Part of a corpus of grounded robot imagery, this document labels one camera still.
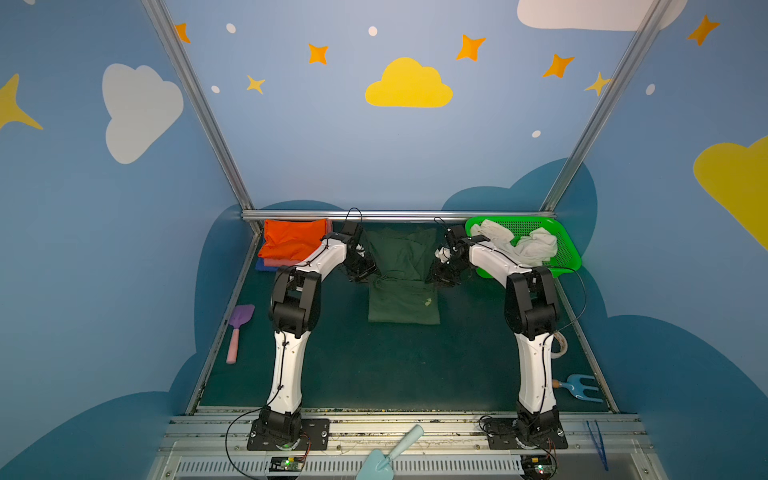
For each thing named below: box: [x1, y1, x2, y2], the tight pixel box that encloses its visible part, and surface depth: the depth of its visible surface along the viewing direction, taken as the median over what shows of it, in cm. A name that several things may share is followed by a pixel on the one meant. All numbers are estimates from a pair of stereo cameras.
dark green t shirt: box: [367, 227, 441, 326], surface depth 103 cm
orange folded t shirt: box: [258, 219, 327, 262], surface depth 109 cm
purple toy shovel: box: [226, 304, 255, 365], surface depth 91 cm
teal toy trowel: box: [356, 424, 425, 480], surface depth 72 cm
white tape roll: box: [551, 330, 568, 359], surface depth 90 cm
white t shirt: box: [470, 220, 558, 266], surface depth 113 cm
